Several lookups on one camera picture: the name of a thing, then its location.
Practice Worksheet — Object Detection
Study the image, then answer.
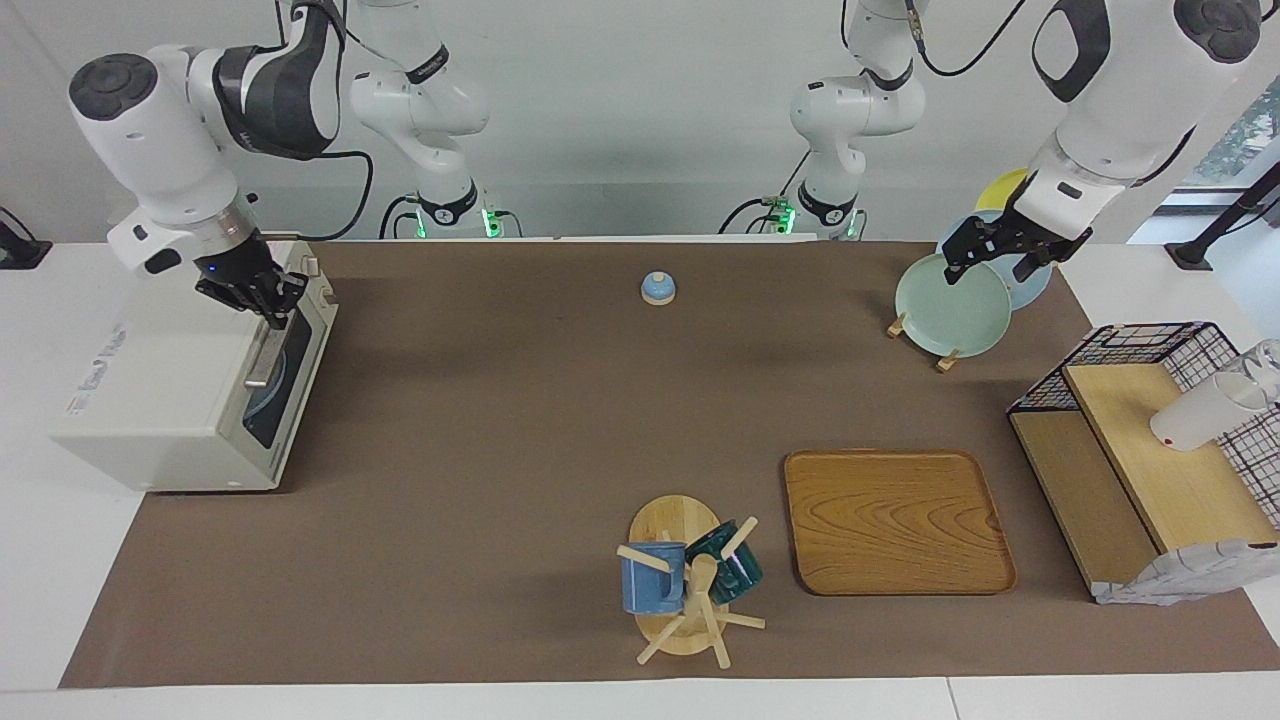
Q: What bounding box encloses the glass oven door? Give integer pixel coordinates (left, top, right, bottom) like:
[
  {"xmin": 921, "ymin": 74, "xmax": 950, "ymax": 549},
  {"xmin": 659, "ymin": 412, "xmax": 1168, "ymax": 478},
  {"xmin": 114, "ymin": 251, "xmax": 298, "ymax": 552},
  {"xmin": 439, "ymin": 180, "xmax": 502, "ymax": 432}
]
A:
[{"xmin": 242, "ymin": 296, "xmax": 339, "ymax": 479}]

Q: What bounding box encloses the white toaster oven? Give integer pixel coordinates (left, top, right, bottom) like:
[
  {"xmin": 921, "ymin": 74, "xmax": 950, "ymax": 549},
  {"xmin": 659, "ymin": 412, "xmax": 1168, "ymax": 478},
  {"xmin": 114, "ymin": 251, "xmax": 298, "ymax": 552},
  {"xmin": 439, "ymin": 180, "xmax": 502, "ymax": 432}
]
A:
[{"xmin": 52, "ymin": 240, "xmax": 339, "ymax": 493}]

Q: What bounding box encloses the light blue racked plate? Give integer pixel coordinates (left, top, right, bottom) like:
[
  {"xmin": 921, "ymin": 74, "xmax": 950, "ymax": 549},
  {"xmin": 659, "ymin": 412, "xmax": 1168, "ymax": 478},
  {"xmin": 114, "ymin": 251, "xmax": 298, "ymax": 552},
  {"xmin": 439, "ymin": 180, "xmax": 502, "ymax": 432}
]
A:
[{"xmin": 936, "ymin": 210, "xmax": 1053, "ymax": 312}]

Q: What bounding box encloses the pale green plate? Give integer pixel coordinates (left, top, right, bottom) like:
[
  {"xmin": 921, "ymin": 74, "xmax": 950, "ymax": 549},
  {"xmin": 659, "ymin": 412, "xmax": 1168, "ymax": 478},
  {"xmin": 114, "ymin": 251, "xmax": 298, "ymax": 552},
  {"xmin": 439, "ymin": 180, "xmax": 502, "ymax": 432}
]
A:
[{"xmin": 894, "ymin": 253, "xmax": 1013, "ymax": 359}]

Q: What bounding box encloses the yellow plate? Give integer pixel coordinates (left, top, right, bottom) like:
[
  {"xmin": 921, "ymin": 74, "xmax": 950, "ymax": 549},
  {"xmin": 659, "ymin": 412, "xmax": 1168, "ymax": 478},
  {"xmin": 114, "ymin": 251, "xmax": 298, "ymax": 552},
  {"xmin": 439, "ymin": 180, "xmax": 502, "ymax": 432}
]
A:
[{"xmin": 975, "ymin": 168, "xmax": 1031, "ymax": 213}]

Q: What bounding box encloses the wooden plate rack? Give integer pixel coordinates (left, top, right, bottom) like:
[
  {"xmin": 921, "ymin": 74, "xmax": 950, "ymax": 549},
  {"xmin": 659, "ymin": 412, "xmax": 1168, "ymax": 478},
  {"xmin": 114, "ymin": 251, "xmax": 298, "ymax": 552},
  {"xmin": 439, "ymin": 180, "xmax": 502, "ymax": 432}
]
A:
[{"xmin": 886, "ymin": 312, "xmax": 963, "ymax": 374}]

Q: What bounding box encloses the black stand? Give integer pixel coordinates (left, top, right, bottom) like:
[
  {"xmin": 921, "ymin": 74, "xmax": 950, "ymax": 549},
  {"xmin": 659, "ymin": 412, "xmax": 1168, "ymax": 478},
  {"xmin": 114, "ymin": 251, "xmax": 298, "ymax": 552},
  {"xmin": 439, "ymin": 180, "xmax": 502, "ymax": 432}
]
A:
[{"xmin": 1165, "ymin": 160, "xmax": 1280, "ymax": 271}]

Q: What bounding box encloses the black device on table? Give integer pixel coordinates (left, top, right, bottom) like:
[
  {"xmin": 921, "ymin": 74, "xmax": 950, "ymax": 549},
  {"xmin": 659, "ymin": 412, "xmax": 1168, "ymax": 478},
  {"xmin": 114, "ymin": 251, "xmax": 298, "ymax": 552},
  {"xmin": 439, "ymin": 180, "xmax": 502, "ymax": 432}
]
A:
[{"xmin": 0, "ymin": 205, "xmax": 53, "ymax": 271}]

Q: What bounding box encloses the white cup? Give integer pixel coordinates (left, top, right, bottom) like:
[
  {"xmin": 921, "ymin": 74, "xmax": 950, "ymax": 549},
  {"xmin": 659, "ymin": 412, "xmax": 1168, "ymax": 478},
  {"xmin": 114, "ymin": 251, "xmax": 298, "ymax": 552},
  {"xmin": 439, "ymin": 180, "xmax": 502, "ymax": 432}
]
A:
[{"xmin": 1149, "ymin": 372, "xmax": 1271, "ymax": 453}]

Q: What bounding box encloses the wooden step shelf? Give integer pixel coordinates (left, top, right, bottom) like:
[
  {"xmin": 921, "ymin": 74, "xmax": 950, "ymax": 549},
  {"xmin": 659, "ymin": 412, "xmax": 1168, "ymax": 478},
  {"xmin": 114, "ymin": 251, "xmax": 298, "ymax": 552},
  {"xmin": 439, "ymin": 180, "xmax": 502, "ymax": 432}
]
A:
[{"xmin": 1008, "ymin": 363, "xmax": 1280, "ymax": 591}]

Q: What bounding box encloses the brown table mat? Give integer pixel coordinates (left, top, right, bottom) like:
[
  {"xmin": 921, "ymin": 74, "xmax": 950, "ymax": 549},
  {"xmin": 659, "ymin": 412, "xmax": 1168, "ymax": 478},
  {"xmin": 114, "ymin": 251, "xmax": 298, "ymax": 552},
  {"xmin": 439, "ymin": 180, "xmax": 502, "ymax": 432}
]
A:
[{"xmin": 58, "ymin": 240, "xmax": 1280, "ymax": 689}]

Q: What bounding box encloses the clear glass cup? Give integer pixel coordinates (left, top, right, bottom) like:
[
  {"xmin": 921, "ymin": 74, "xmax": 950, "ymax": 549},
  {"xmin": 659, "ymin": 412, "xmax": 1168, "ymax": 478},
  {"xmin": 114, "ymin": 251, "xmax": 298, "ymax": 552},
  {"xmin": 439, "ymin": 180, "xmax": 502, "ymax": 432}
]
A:
[{"xmin": 1235, "ymin": 338, "xmax": 1280, "ymax": 406}]

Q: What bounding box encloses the wooden serving tray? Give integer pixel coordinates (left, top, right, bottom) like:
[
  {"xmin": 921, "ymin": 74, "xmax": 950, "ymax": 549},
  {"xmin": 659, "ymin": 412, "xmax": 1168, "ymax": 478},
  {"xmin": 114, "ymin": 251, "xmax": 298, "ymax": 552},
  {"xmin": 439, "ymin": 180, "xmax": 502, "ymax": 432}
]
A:
[{"xmin": 783, "ymin": 449, "xmax": 1018, "ymax": 597}]

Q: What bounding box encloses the white checked fabric liner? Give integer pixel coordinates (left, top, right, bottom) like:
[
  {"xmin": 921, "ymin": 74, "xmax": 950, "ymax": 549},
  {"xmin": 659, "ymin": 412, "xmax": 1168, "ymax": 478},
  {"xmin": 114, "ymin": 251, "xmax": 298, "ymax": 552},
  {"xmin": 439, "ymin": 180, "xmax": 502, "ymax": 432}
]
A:
[{"xmin": 1092, "ymin": 538, "xmax": 1280, "ymax": 607}]

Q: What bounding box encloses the dark green mug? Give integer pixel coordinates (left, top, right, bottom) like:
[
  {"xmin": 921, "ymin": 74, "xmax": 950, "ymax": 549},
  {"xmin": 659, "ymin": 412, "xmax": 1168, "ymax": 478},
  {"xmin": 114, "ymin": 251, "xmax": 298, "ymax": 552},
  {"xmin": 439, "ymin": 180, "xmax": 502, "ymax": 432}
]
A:
[{"xmin": 685, "ymin": 520, "xmax": 764, "ymax": 605}]

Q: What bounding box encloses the wooden mug tree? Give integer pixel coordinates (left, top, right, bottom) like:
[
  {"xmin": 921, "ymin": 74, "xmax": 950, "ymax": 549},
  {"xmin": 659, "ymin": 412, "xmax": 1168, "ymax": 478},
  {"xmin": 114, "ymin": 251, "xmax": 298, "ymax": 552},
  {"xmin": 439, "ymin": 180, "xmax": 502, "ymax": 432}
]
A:
[{"xmin": 615, "ymin": 494, "xmax": 768, "ymax": 671}]

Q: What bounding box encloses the blue mug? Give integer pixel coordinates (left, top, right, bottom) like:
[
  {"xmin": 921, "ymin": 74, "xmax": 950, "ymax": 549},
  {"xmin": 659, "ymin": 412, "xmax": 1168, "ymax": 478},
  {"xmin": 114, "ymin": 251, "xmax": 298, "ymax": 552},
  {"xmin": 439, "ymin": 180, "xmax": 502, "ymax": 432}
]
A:
[{"xmin": 620, "ymin": 541, "xmax": 689, "ymax": 616}]

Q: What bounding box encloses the black right base cable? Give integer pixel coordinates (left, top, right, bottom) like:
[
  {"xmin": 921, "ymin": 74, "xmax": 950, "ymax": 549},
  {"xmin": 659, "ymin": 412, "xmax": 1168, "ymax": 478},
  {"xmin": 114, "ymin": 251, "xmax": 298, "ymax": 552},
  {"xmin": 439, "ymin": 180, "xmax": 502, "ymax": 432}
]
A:
[{"xmin": 378, "ymin": 193, "xmax": 423, "ymax": 241}]

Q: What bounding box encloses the black base cable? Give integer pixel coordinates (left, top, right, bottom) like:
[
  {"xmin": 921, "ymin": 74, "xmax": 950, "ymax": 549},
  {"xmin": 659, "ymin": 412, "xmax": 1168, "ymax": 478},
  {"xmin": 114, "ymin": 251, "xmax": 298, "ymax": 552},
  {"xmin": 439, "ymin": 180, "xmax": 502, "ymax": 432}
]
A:
[
  {"xmin": 378, "ymin": 193, "xmax": 423, "ymax": 241},
  {"xmin": 718, "ymin": 150, "xmax": 813, "ymax": 237}
]

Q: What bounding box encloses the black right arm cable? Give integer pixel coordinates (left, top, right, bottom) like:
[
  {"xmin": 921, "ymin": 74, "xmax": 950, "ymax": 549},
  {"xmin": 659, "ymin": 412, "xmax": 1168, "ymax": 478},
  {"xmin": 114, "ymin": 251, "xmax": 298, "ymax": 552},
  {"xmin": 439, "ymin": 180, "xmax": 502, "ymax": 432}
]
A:
[{"xmin": 275, "ymin": 0, "xmax": 376, "ymax": 242}]

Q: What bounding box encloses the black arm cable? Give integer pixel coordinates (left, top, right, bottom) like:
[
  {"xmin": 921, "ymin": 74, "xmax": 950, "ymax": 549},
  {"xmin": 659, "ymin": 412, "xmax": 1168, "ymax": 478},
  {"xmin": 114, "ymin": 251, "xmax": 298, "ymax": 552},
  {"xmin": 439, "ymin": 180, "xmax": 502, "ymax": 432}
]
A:
[
  {"xmin": 275, "ymin": 0, "xmax": 376, "ymax": 242},
  {"xmin": 905, "ymin": 0, "xmax": 1031, "ymax": 79}
]

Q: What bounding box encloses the black wire basket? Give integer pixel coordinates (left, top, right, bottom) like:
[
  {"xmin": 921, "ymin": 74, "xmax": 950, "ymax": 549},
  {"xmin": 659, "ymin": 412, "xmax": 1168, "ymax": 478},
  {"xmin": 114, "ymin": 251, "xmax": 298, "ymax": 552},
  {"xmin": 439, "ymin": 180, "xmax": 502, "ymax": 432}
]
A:
[{"xmin": 1007, "ymin": 321, "xmax": 1280, "ymax": 501}]

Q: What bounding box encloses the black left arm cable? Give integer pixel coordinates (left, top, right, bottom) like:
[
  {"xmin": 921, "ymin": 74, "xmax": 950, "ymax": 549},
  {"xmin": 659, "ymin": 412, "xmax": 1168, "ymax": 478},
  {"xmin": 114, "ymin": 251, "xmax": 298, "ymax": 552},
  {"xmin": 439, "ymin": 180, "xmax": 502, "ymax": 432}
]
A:
[{"xmin": 905, "ymin": 0, "xmax": 1031, "ymax": 79}]

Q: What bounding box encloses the black left base cable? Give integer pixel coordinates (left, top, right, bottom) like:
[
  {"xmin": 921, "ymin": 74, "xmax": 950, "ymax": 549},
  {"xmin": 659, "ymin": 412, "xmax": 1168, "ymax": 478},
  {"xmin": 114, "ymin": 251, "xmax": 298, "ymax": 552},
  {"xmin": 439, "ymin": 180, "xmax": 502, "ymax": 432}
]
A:
[{"xmin": 718, "ymin": 150, "xmax": 813, "ymax": 237}]

